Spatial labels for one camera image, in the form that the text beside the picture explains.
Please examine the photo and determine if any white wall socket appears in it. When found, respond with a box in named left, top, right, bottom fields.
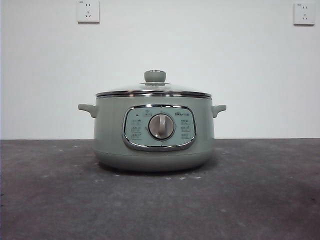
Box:
left=293, top=2, right=316, bottom=26
left=76, top=0, right=101, bottom=25

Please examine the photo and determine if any pale green electric pot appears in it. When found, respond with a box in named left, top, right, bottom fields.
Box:
left=77, top=94, right=227, bottom=173

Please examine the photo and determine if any glass pot lid green knob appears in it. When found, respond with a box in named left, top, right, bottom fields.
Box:
left=95, top=69, right=212, bottom=98

